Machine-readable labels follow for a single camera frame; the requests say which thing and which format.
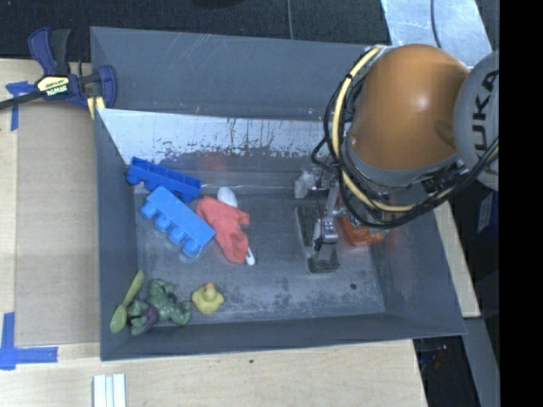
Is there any orange toy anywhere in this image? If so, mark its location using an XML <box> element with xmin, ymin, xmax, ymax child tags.
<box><xmin>337</xmin><ymin>209</ymin><xmax>386</xmax><ymax>247</ymax></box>

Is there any grey metal bin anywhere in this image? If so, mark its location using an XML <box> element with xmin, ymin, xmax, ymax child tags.
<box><xmin>88</xmin><ymin>25</ymin><xmax>468</xmax><ymax>362</ymax></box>

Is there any red cloth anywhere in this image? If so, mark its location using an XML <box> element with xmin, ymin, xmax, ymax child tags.
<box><xmin>194</xmin><ymin>196</ymin><xmax>251</xmax><ymax>265</ymax></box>

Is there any white plastic spoon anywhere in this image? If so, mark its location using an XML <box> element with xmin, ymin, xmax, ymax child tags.
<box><xmin>216</xmin><ymin>187</ymin><xmax>256</xmax><ymax>266</ymax></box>

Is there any yellow rubber duck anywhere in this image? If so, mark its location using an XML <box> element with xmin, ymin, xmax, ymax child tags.
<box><xmin>190</xmin><ymin>282</ymin><xmax>225</xmax><ymax>315</ymax></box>

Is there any light blue toy block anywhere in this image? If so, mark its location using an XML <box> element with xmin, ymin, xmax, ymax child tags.
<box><xmin>139</xmin><ymin>185</ymin><xmax>216</xmax><ymax>258</ymax></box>

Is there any dark blue toy block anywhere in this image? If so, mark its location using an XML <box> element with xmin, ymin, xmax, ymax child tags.
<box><xmin>125</xmin><ymin>155</ymin><xmax>203</xmax><ymax>203</ymax></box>

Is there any green toy figure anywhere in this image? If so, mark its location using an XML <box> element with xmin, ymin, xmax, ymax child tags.
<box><xmin>126</xmin><ymin>278</ymin><xmax>193</xmax><ymax>337</ymax></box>

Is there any green plastic spoon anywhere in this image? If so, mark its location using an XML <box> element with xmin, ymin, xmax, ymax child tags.
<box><xmin>109</xmin><ymin>269</ymin><xmax>145</xmax><ymax>334</ymax></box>

